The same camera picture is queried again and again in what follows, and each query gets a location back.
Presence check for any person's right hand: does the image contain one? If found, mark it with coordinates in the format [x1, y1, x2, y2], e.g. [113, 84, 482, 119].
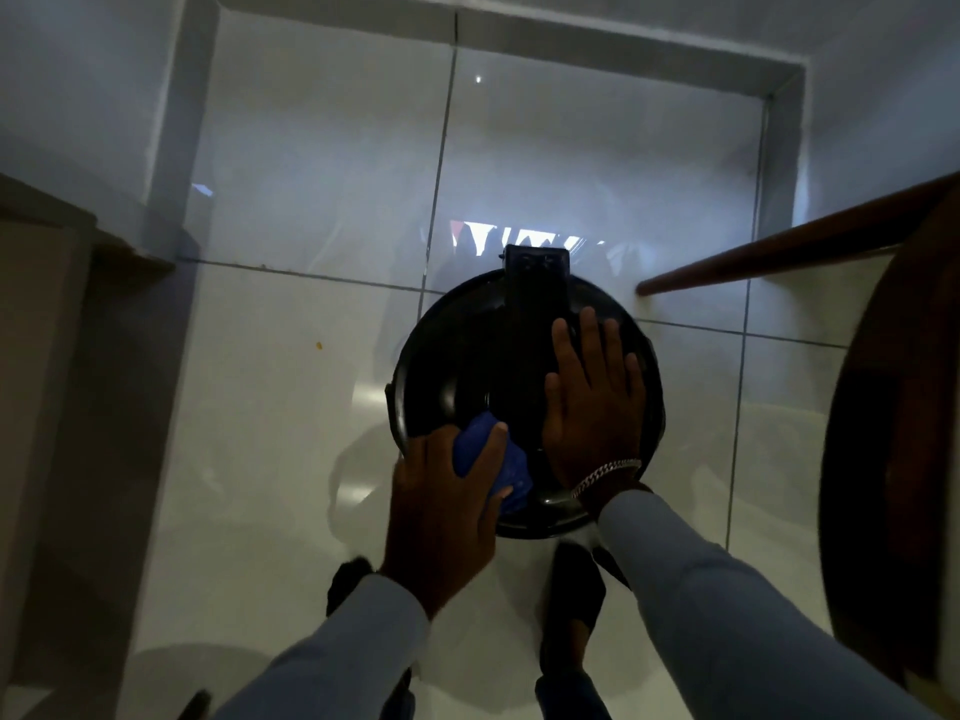
[541, 306, 650, 497]

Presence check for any person's left hand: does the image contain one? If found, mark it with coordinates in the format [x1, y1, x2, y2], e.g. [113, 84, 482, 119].
[381, 423, 516, 620]

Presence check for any blue cleaning cloth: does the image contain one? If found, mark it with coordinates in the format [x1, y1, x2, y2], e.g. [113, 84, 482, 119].
[452, 411, 534, 517]

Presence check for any person's left forearm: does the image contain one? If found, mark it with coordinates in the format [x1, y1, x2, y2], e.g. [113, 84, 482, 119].
[213, 573, 433, 720]

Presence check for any person's right forearm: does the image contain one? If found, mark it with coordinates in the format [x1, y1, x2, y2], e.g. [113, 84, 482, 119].
[577, 483, 939, 720]

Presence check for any black shoe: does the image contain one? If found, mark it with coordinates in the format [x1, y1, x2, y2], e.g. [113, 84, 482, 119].
[325, 556, 418, 720]
[535, 541, 609, 677]

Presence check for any round dark wooden table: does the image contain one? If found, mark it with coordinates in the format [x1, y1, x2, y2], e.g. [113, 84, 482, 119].
[818, 185, 960, 706]

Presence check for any beige cabinet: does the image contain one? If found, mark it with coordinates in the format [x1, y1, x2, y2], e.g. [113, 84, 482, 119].
[0, 172, 178, 698]

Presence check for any silver chain bracelet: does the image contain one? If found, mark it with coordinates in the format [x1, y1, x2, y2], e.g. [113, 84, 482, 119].
[569, 457, 645, 500]

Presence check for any brown wooden rail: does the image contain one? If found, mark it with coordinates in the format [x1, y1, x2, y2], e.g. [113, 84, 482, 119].
[635, 170, 960, 298]

